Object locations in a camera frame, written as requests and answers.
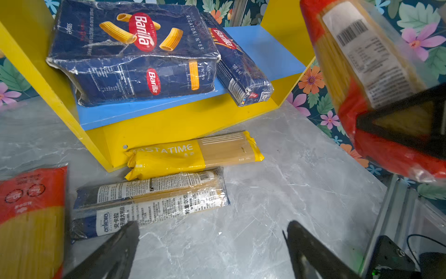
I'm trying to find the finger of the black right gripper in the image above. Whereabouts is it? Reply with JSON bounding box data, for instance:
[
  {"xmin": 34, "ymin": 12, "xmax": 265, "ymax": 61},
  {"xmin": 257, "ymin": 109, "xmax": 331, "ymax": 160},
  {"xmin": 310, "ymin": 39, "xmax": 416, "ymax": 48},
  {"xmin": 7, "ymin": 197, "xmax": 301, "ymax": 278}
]
[{"xmin": 356, "ymin": 83, "xmax": 446, "ymax": 159}]

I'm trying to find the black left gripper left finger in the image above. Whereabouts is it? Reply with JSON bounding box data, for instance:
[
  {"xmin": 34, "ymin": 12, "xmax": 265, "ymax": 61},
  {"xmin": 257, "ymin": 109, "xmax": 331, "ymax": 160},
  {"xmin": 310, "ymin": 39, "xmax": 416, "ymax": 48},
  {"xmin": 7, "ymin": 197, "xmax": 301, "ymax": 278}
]
[{"xmin": 64, "ymin": 222, "xmax": 139, "ymax": 279}]

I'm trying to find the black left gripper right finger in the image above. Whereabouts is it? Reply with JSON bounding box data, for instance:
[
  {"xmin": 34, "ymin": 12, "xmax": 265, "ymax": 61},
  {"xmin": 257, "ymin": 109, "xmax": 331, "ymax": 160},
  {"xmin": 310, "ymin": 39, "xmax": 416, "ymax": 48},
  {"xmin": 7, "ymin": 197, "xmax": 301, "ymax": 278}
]
[{"xmin": 283, "ymin": 220, "xmax": 359, "ymax": 279}]

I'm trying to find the red spaghetti bag white label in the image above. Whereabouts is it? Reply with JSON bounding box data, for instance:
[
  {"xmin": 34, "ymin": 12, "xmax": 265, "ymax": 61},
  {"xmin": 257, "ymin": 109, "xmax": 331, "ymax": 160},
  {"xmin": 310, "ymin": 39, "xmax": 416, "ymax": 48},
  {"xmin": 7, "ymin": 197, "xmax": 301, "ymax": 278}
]
[{"xmin": 300, "ymin": 1, "xmax": 446, "ymax": 184}]

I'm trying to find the blue Barilla spaghetti box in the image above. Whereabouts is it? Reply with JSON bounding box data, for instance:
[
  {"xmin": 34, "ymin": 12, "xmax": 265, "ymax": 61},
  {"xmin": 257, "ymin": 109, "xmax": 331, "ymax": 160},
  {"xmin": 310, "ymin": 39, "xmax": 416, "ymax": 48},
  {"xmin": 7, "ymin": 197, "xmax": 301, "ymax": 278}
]
[{"xmin": 200, "ymin": 12, "xmax": 274, "ymax": 107}]

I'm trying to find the blue Barilla rigatoni box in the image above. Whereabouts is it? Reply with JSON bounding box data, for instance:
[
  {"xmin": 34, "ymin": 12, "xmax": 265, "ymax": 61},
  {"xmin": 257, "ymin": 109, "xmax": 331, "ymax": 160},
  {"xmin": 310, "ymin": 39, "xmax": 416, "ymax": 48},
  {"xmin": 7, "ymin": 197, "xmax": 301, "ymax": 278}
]
[{"xmin": 46, "ymin": 1, "xmax": 221, "ymax": 107}]

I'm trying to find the yellow Pastatime bag near shelf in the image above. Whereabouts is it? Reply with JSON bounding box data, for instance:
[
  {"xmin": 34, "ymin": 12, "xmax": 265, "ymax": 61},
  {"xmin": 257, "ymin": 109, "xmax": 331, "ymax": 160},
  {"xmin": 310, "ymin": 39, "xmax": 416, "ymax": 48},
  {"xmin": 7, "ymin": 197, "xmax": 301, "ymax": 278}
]
[{"xmin": 125, "ymin": 131, "xmax": 265, "ymax": 181}]

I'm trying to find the yellow pink blue shelf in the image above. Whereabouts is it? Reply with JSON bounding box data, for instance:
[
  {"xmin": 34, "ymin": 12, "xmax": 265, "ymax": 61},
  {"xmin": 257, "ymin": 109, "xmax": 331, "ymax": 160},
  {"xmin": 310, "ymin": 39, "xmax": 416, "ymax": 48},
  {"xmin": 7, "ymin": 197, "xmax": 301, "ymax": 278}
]
[{"xmin": 1, "ymin": 1, "xmax": 314, "ymax": 172}]

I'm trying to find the blue Ankara spaghetti bag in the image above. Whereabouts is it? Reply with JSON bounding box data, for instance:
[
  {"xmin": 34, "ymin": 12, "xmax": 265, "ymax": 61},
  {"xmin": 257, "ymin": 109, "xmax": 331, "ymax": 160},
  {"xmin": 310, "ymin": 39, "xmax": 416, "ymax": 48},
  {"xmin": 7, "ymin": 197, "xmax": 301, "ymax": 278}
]
[{"xmin": 70, "ymin": 167, "xmax": 230, "ymax": 241}]

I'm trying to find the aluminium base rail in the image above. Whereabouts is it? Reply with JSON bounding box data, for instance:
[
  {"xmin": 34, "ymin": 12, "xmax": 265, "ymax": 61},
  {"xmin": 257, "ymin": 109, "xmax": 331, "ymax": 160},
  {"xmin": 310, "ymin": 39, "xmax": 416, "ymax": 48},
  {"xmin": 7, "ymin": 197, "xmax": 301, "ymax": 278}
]
[{"xmin": 359, "ymin": 175, "xmax": 446, "ymax": 279}]

